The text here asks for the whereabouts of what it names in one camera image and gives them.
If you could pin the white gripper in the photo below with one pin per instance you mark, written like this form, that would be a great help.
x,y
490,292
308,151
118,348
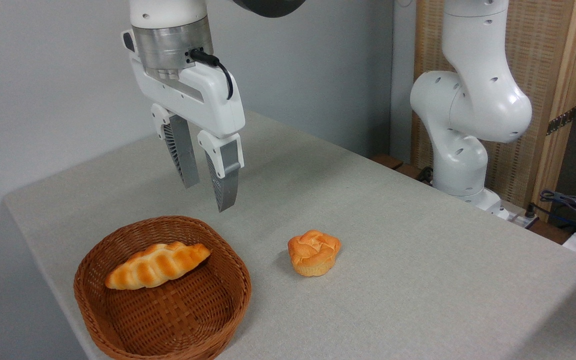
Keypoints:
x,y
203,97

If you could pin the round knotted bread bun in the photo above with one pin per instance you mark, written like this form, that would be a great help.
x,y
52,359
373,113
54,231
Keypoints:
x,y
314,252

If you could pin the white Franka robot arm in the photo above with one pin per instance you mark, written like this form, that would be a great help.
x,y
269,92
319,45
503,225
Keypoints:
x,y
470,100

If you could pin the long braided bread loaf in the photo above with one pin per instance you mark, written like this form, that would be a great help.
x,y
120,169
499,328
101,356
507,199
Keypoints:
x,y
155,265

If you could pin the brown wicker basket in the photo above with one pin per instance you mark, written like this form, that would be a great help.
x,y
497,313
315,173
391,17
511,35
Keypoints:
x,y
178,320

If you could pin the grey tablecloth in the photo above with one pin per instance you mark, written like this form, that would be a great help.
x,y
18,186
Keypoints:
x,y
393,240

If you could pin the wooden woven folding screen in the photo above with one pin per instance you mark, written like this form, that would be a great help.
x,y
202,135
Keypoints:
x,y
535,50

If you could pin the dark metal screen hinge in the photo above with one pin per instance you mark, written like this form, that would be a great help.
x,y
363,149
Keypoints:
x,y
561,120

